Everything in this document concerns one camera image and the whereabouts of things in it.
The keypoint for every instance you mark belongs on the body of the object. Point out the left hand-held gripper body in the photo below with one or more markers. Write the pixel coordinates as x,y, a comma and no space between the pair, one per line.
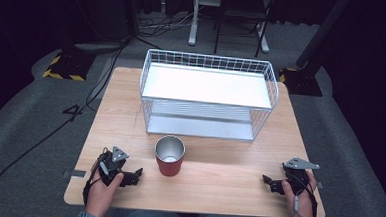
111,166

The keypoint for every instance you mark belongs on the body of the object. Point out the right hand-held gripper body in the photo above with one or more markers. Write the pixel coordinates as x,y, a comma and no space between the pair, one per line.
297,177

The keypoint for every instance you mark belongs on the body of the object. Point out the red metal cup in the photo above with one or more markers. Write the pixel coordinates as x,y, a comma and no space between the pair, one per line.
168,165

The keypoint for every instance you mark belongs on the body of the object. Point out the person's right hand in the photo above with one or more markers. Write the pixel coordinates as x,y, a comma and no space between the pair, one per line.
304,204

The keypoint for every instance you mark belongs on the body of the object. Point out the person's left hand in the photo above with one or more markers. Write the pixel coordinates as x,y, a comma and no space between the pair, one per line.
101,194

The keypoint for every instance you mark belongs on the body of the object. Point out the grey tape strip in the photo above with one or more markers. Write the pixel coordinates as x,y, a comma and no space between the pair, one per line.
77,174

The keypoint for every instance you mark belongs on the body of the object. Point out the black yellow striped base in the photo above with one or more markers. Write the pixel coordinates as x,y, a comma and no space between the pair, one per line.
301,82
70,65

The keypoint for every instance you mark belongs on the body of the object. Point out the grey flat stand base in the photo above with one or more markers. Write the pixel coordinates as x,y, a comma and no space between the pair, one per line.
97,46

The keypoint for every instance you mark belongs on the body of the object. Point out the black slanted pole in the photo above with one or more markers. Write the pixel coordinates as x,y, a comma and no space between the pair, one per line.
322,28

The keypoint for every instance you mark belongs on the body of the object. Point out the white metal stand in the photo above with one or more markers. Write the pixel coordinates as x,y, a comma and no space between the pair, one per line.
193,28

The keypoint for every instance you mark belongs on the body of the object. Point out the black folding chair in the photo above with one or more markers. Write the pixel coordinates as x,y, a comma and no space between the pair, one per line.
239,12

